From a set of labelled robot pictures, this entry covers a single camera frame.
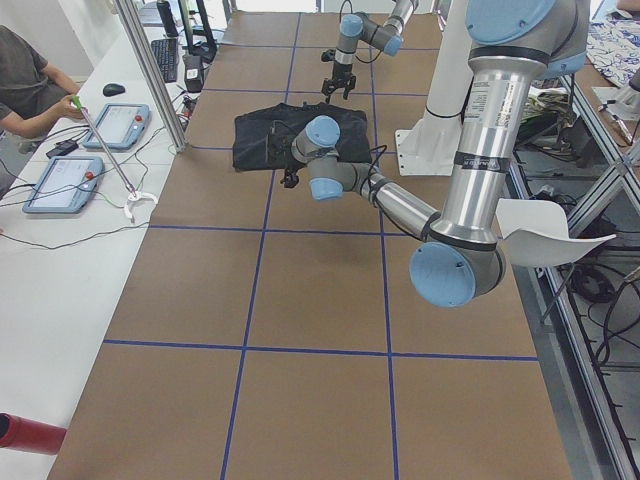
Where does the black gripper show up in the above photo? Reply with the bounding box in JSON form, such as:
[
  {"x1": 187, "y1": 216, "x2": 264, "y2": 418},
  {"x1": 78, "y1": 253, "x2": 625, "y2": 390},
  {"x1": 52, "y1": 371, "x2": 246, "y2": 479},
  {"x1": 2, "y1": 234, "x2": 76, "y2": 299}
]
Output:
[
  {"x1": 321, "y1": 62, "x2": 357, "y2": 104},
  {"x1": 280, "y1": 158, "x2": 306, "y2": 188}
]

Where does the black graphic t-shirt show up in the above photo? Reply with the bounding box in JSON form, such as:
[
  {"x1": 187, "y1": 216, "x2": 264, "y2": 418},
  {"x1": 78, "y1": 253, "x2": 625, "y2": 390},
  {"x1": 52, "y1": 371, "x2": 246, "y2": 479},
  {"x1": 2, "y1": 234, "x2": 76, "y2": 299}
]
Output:
[{"x1": 232, "y1": 102, "x2": 374, "y2": 174}]

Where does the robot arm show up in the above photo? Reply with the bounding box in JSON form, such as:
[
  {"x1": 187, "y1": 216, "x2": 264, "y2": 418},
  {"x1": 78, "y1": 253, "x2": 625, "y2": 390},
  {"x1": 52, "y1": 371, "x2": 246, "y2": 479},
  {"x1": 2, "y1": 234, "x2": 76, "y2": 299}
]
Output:
[
  {"x1": 321, "y1": 0, "x2": 419, "y2": 103},
  {"x1": 284, "y1": 1, "x2": 589, "y2": 308}
]

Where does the person's hand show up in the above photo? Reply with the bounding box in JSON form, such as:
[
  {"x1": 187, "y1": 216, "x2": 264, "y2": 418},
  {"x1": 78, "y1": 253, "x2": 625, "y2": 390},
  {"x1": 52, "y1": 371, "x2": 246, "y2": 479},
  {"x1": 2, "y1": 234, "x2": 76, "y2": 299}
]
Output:
[{"x1": 56, "y1": 95, "x2": 84, "y2": 119}]

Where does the black keyboard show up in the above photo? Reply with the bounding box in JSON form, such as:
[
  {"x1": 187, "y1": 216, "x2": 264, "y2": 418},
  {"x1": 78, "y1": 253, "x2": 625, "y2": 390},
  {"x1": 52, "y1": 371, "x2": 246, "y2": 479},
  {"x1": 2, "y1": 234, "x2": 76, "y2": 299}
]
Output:
[{"x1": 150, "y1": 38, "x2": 179, "y2": 83}]

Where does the upper teach pendant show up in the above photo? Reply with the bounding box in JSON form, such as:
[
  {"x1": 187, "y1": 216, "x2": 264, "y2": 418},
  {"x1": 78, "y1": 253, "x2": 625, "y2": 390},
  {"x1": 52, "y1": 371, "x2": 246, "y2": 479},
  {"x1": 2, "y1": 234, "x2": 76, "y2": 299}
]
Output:
[{"x1": 92, "y1": 103, "x2": 151, "y2": 151}]

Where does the teach pendant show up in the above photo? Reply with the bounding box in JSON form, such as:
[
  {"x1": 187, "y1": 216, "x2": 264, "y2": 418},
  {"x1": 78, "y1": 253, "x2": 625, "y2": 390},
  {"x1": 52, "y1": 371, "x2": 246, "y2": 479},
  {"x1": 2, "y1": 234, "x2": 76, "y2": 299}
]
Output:
[
  {"x1": 92, "y1": 103, "x2": 151, "y2": 151},
  {"x1": 22, "y1": 156, "x2": 104, "y2": 215}
]

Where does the black computer mouse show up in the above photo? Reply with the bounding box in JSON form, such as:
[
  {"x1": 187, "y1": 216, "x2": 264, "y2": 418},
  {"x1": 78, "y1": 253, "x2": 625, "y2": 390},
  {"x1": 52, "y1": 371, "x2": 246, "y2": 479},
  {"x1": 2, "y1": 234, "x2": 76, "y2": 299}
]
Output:
[{"x1": 102, "y1": 83, "x2": 126, "y2": 97}]

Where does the lower teach pendant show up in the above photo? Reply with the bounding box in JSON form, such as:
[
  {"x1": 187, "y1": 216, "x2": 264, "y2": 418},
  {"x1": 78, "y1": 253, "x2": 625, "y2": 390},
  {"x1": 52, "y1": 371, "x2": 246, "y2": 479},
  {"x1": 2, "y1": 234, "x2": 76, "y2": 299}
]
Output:
[{"x1": 22, "y1": 156, "x2": 104, "y2": 215}]

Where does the long grabber stick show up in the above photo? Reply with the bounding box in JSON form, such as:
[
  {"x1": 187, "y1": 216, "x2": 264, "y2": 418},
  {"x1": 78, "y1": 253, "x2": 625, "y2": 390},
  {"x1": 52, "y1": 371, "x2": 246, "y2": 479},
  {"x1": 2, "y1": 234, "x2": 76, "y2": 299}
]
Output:
[{"x1": 71, "y1": 95, "x2": 158, "y2": 224}]

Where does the small black device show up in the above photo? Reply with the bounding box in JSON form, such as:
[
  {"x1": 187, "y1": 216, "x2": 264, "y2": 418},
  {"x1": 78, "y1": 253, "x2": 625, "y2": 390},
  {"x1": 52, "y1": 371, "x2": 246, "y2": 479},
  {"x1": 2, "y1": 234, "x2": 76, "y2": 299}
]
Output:
[{"x1": 46, "y1": 140, "x2": 78, "y2": 158}]

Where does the white plastic chair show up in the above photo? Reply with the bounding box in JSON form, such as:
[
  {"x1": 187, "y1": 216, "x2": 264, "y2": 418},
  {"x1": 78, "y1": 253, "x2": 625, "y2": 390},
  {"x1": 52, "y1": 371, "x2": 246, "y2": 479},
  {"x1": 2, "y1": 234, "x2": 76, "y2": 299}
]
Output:
[{"x1": 496, "y1": 198, "x2": 616, "y2": 267}]

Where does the seated person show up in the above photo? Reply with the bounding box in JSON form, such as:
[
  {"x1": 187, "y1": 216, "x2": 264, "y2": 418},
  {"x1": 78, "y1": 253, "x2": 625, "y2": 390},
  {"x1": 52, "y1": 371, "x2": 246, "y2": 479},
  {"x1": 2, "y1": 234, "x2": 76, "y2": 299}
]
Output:
[{"x1": 0, "y1": 24, "x2": 81, "y2": 196}]

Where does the red bottle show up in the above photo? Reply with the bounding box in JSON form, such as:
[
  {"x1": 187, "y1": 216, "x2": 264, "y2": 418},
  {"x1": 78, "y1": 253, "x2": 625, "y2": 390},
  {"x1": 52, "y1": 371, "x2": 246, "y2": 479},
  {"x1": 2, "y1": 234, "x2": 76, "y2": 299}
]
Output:
[{"x1": 1, "y1": 413, "x2": 67, "y2": 455}]

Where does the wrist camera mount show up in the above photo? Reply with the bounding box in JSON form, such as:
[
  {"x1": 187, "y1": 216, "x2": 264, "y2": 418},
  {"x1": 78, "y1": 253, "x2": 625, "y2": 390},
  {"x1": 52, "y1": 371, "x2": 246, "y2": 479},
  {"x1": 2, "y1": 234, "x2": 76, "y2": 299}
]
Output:
[{"x1": 321, "y1": 49, "x2": 336, "y2": 63}]

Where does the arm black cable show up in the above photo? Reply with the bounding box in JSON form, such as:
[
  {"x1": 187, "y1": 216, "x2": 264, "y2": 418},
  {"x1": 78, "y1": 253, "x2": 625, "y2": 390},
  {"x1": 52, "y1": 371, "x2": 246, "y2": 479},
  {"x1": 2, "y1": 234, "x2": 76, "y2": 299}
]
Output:
[{"x1": 267, "y1": 122, "x2": 389, "y2": 236}]

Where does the aluminium frame post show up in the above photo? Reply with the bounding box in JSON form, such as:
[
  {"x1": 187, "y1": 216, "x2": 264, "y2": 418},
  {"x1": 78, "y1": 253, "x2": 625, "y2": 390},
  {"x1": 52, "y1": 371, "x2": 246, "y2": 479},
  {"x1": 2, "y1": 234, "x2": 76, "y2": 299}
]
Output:
[{"x1": 114, "y1": 0, "x2": 187, "y2": 153}]

